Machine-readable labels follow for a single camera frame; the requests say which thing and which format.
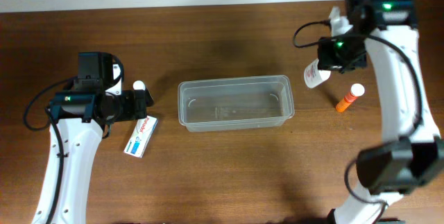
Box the black bottle white cap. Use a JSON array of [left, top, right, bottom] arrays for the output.
[[133, 80, 154, 107]]

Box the orange tube white cap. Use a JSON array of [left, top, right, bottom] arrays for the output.
[[335, 83, 365, 112]]

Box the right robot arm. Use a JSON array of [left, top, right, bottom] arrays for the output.
[[318, 0, 443, 223]]

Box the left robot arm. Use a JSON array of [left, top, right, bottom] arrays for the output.
[[33, 52, 153, 223]]

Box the clear plastic container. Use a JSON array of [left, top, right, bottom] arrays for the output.
[[178, 75, 295, 132]]

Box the white Panadol box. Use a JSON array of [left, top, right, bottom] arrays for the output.
[[123, 116, 158, 158]]

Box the right black cable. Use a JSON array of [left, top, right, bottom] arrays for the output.
[[292, 19, 424, 138]]

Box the black cable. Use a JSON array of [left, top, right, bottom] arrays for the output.
[[22, 53, 126, 224], [292, 19, 424, 138]]

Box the left black cable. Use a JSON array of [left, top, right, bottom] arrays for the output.
[[22, 53, 126, 224]]

